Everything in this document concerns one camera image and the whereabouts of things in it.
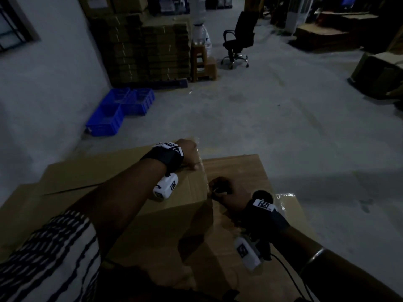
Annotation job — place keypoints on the person's left hand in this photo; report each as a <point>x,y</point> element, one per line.
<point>186,150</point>

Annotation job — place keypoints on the person's right hand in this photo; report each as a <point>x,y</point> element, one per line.
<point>231,196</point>

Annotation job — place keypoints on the person's right fingers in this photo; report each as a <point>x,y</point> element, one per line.
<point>218,185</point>

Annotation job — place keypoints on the person's left thumb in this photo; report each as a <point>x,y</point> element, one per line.
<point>193,167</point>

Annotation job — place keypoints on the clear packing tape strip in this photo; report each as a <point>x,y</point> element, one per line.
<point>205,182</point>

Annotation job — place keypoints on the large brown cardboard box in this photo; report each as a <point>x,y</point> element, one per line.
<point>176,235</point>

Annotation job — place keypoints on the person's right forearm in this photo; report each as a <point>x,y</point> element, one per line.
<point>340,273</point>

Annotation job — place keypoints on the person's left forearm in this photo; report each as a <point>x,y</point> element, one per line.
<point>126,191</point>

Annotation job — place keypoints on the blue plastic crate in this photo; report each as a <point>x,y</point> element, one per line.
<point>138,102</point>
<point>115,95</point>
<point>105,121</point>

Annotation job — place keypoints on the blue pallet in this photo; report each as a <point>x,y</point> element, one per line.
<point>157,84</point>

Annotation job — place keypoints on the low wooden stool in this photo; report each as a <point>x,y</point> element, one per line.
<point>209,70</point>

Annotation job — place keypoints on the tall wooden stool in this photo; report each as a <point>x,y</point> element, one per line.
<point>198,59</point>

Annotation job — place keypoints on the metal bangle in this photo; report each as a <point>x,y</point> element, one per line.
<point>310,259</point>

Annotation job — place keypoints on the stack of flat cardboard sheets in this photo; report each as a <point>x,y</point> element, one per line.
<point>148,53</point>

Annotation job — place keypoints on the clear water jug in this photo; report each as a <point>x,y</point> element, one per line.
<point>201,37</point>

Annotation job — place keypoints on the black office chair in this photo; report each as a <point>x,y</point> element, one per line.
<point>241,36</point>

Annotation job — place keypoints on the striped black white sleeve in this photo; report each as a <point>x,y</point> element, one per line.
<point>47,261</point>

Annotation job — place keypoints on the brown cardboard carton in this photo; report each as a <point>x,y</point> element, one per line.
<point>113,4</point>

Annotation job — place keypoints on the white air cooler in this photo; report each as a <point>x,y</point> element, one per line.
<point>297,14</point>

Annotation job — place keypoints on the open cardboard box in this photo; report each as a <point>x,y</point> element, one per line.
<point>377,75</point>

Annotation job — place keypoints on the barred window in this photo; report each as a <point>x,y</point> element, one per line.
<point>12,23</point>

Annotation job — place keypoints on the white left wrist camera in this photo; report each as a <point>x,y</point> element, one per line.
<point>165,186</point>

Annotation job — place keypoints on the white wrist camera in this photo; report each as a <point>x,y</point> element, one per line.
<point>248,253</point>
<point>165,186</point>

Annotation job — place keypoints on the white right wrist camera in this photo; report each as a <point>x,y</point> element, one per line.
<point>248,253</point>

